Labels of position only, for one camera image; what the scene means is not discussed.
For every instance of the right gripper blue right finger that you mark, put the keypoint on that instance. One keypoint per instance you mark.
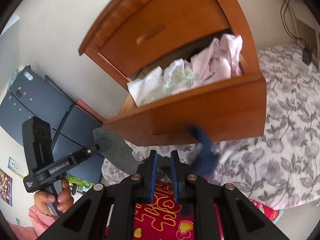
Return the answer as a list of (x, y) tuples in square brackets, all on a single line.
[(220, 212)]

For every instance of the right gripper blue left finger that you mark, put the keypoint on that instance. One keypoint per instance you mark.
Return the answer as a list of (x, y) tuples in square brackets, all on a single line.
[(107, 212)]

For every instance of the dark blue sock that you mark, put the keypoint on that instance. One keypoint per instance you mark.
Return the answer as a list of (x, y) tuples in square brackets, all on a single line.
[(207, 158)]

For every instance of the grey sock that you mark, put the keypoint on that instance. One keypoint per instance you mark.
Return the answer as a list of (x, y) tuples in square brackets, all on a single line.
[(115, 151)]

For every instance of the wooden drawer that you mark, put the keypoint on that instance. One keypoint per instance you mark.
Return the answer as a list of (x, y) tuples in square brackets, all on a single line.
[(160, 27), (226, 110)]

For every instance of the white cloth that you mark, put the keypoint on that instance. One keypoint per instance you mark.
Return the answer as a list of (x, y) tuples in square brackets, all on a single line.
[(148, 89)]

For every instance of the pale green lace garment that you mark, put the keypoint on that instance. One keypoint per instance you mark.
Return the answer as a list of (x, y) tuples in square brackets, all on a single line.
[(178, 77)]

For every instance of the pink garment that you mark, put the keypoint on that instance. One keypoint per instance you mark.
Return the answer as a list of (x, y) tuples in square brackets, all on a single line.
[(219, 61)]

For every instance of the person's left hand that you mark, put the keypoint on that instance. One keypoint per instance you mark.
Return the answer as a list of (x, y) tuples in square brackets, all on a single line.
[(64, 199)]

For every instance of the green paper box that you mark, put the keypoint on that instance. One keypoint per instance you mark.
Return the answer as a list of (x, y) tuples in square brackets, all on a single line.
[(78, 185)]

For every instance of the red floral blanket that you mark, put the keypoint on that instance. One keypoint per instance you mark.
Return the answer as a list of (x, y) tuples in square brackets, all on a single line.
[(163, 218)]

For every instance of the grey floral bed sheet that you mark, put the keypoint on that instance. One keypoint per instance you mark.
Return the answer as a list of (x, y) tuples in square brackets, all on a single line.
[(279, 168)]

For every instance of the dark blue cabinet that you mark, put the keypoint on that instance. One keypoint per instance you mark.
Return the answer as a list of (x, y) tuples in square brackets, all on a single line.
[(29, 95)]

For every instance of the pink foam board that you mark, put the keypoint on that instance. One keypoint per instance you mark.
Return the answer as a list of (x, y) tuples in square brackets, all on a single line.
[(89, 110)]

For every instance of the black power adapter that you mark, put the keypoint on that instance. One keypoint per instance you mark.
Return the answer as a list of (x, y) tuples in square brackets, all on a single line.
[(306, 56)]

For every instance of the orange wooden nightstand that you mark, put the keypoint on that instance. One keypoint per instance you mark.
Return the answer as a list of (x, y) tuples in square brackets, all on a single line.
[(117, 12)]

